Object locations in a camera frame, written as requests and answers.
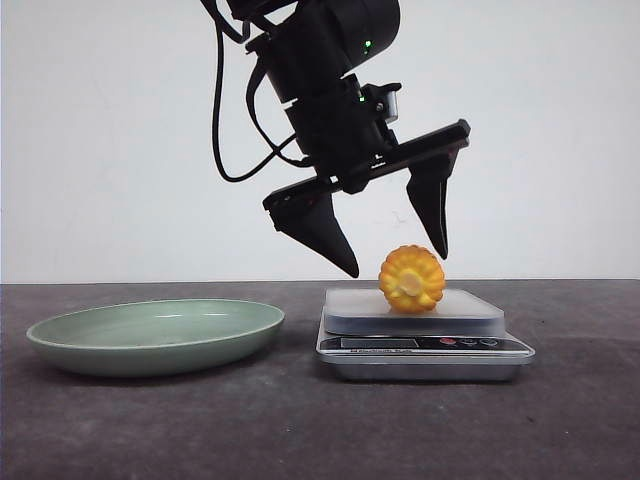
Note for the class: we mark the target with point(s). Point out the silver digital kitchen scale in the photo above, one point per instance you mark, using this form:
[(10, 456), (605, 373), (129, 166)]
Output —
[(464, 338)]

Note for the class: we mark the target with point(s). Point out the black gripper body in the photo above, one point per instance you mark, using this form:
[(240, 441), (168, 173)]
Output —
[(348, 145)]

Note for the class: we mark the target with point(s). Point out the yellow corn cob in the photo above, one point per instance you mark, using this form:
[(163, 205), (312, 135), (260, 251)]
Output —
[(411, 280)]

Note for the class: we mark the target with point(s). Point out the pale green plate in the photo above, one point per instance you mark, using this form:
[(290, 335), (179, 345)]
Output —
[(155, 338)]

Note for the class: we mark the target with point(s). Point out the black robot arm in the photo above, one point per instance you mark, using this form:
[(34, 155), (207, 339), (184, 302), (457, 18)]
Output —
[(318, 45)]

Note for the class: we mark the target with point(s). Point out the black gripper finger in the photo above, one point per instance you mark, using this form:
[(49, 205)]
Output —
[(311, 221), (427, 190)]

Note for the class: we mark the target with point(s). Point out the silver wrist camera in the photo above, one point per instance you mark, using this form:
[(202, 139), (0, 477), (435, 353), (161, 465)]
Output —
[(382, 100)]

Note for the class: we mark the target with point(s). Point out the grey table mat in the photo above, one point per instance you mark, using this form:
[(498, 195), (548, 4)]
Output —
[(571, 414)]

